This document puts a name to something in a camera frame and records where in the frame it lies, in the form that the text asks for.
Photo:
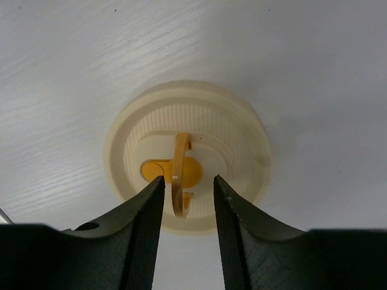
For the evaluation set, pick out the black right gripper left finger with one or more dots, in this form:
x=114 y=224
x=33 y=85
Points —
x=114 y=251

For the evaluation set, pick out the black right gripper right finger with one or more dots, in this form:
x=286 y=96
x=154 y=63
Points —
x=261 y=252

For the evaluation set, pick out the cream lid with orange handle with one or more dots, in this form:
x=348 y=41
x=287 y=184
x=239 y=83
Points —
x=188 y=132

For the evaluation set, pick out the aluminium frame rail front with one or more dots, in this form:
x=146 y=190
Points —
x=4 y=219

